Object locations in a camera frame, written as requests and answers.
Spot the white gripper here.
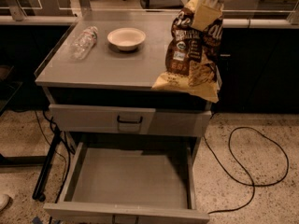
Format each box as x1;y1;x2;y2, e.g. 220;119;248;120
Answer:
191;0;232;31

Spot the brown sea salt chip bag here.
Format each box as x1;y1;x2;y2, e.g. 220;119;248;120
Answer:
152;0;223;103

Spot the closed upper grey drawer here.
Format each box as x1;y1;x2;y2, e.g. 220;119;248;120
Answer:
50;105;211;137

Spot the grey drawer cabinet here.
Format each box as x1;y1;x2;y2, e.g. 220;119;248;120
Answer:
34;9;222;161

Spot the open middle grey drawer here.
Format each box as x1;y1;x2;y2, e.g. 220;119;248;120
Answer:
44;143;209;224

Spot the white paper bowl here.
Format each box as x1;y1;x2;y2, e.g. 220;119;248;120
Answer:
107;28;146;51

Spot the clear plastic water bottle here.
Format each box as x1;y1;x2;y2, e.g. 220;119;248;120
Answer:
69;26;98;60

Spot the white shoe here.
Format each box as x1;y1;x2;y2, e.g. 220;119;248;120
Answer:
0;194;10;211

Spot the black floor cable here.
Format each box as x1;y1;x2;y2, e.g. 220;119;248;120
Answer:
202;113;291;215

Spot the black desk leg frame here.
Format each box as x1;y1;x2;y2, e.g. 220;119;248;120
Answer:
0;126;62;203

